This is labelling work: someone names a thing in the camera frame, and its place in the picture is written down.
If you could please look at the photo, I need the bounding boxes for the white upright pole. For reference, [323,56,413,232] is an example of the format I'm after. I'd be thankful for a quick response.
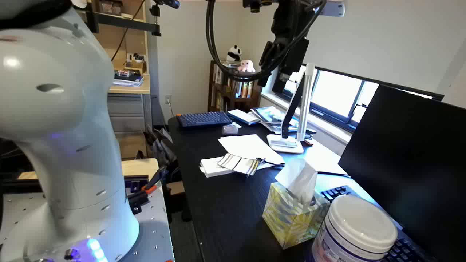
[295,63,317,143]

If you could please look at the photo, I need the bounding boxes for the red and black cable bundle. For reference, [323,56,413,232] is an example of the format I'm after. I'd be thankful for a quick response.
[123,164,170,216]

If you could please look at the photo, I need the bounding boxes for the striped paper sheet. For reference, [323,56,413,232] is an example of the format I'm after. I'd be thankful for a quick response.
[215,153,263,178]

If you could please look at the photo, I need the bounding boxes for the small white box device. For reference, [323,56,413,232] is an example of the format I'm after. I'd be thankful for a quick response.
[221,121,241,137]

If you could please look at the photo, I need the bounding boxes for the black keyboard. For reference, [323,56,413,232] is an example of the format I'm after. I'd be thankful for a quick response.
[319,184,429,262]

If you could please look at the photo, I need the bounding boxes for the dark wooden bookshelf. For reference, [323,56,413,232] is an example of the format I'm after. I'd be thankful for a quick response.
[206,60,263,114]

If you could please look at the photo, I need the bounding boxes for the white moulded stand base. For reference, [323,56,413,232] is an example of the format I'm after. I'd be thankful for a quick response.
[265,133,305,156]

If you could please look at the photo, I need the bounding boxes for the black computer monitor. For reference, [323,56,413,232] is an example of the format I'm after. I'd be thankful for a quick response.
[336,85,466,262]

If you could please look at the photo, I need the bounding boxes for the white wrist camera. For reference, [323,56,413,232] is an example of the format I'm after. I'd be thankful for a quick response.
[319,0,348,20]

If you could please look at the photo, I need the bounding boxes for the white perforated robot table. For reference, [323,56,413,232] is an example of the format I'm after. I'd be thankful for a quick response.
[0,191,176,262]

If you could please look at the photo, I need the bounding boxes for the white printed text paper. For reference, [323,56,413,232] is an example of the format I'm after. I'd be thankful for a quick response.
[217,133,287,168]

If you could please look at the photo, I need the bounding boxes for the white notepad paper stack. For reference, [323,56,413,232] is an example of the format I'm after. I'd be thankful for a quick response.
[198,155,236,180]

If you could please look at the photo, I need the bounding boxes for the light wooden board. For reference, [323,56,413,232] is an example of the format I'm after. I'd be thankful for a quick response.
[16,156,161,184]

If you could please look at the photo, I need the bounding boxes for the pink plush toy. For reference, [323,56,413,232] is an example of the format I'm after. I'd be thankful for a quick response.
[236,59,257,76]

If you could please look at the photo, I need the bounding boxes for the white paper under monitor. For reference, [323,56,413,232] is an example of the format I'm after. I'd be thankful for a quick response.
[301,142,349,178]

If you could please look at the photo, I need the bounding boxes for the white booklet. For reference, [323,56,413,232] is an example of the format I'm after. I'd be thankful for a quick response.
[227,108,259,127]

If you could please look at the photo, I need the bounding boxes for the panda plush toy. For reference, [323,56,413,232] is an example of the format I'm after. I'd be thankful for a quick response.
[224,44,243,68]

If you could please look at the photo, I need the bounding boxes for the stack of magazines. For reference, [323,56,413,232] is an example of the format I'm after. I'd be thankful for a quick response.
[250,105,317,139]

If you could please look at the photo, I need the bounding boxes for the black framed window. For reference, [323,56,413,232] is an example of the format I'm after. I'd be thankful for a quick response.
[269,65,445,135]

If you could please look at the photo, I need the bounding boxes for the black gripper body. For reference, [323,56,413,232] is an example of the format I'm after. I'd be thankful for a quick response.
[269,0,313,43]

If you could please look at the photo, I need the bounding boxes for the books on wooden shelf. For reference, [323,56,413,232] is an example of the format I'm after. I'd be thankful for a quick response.
[112,52,147,91]

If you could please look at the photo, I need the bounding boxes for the white tissue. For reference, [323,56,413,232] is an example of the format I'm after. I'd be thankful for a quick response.
[273,158,320,206]

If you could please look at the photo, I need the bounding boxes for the white lidded plastic jar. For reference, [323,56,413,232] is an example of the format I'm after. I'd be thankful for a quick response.
[310,194,400,262]

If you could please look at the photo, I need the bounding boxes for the yellow patterned tissue box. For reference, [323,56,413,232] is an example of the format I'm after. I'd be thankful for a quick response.
[260,181,329,251]

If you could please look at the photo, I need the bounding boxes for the black slanted rod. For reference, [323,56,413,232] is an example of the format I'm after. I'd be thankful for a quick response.
[279,72,308,142]

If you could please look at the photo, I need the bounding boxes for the light wooden shelf unit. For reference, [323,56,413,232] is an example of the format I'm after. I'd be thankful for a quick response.
[90,0,153,97]

